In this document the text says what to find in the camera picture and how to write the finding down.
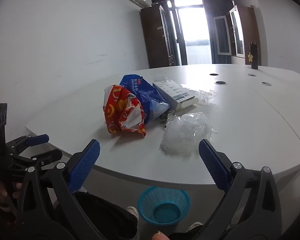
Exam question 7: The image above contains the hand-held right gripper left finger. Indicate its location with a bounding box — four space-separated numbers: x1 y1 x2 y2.
16 139 108 240

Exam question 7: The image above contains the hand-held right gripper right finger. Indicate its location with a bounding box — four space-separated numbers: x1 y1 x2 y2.
198 139 283 240

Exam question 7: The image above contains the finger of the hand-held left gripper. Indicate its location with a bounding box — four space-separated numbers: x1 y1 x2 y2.
5 134 50 155
9 149 63 173

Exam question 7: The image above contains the dark clear snack wrapper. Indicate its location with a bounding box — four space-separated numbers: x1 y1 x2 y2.
154 110 174 127

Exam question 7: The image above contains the blue plastic mesh basket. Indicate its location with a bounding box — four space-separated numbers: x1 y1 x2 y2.
137 186 191 224

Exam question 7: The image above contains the person's right hand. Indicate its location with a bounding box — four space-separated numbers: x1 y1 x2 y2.
152 231 169 240

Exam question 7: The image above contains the crumpled clear plastic bag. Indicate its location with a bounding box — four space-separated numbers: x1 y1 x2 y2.
160 112 218 155

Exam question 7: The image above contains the crumpled clear plastic wrap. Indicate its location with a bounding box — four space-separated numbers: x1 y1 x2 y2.
187 87 218 105

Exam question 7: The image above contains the person's right white shoe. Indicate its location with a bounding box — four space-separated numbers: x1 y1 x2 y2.
186 221 203 232

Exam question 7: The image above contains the person's white shoe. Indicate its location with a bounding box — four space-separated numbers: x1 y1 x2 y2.
186 221 203 232
126 206 140 222

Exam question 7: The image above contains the person's left white shoe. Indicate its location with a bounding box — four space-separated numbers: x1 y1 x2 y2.
126 206 140 222

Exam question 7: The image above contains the red snack bag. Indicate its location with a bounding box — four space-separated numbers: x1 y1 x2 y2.
102 84 147 138

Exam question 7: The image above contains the white cardboard box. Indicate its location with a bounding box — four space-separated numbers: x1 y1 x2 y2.
153 79 199 111

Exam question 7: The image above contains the blue snack bag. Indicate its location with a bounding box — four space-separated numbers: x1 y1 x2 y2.
119 74 170 125

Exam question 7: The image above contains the black bottle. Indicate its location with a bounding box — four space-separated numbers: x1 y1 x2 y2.
249 41 259 70

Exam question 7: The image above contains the glass balcony door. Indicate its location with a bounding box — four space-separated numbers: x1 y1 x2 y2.
167 0 213 65

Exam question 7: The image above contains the dark brown cabinet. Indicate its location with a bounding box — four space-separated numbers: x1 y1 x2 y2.
140 2 177 69

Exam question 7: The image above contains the brown cabinet with glass doors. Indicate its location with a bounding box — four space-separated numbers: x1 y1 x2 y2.
226 4 259 67

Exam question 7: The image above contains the window curtain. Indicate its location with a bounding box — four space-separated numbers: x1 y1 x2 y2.
202 0 234 64

